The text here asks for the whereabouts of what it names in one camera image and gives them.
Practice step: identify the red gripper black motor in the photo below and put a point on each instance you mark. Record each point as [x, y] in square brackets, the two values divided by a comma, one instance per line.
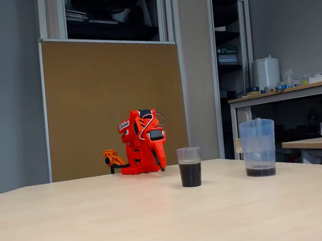
[157, 148]

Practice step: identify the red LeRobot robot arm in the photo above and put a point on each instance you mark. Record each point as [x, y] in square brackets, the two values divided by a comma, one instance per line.
[141, 156]

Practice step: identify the clear plastic cup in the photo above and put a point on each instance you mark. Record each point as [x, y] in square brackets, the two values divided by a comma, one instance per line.
[190, 174]

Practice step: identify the orange table clamp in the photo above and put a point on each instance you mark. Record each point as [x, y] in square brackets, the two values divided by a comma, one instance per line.
[113, 159]

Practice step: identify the brown cork pin board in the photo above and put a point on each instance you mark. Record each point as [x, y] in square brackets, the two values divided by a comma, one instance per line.
[92, 104]

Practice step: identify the stack of white papers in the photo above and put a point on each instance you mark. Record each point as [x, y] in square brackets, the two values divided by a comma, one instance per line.
[228, 59]

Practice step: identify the tall grey cabinet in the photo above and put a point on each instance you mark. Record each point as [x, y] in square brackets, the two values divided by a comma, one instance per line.
[196, 38]

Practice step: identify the white cylindrical canister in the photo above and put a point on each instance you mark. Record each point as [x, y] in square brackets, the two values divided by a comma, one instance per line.
[267, 73]

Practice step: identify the grey workbench wooden top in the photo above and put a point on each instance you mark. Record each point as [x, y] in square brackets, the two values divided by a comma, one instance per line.
[282, 94]

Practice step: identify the small blue packet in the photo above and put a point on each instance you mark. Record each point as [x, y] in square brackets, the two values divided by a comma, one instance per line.
[282, 87]

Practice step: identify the white folded sheet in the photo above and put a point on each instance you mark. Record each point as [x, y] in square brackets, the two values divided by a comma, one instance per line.
[146, 12]

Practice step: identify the small wooden top table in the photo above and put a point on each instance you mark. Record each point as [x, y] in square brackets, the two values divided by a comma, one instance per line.
[309, 143]

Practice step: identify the clear drinking glass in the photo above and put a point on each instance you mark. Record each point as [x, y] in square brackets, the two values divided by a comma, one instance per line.
[288, 78]

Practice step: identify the pile of documents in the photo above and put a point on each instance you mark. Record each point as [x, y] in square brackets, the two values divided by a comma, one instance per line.
[75, 15]

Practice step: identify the grey cabinet with open shelf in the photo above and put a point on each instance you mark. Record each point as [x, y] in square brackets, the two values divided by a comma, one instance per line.
[53, 17]

